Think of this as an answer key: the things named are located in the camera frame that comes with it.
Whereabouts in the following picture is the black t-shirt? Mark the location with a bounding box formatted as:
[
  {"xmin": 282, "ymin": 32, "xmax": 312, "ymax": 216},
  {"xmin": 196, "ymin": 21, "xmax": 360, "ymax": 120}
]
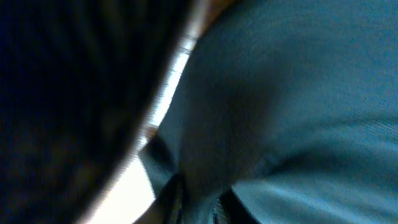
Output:
[{"xmin": 0, "ymin": 0, "xmax": 398, "ymax": 224}]

